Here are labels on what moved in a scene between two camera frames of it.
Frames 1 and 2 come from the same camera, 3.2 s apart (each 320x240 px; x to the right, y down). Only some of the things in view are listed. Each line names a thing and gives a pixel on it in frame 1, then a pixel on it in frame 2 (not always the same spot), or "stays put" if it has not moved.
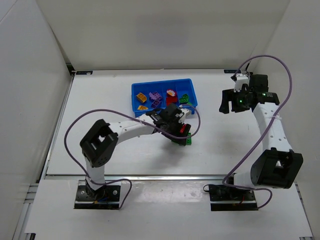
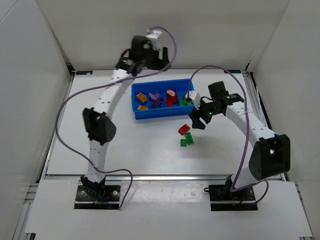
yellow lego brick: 141,97 stays put
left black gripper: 177,130 to 157,61
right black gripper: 231,99 to 200,114
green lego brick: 189,139 stays put
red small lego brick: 183,128 stays put
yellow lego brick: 142,107 stays put
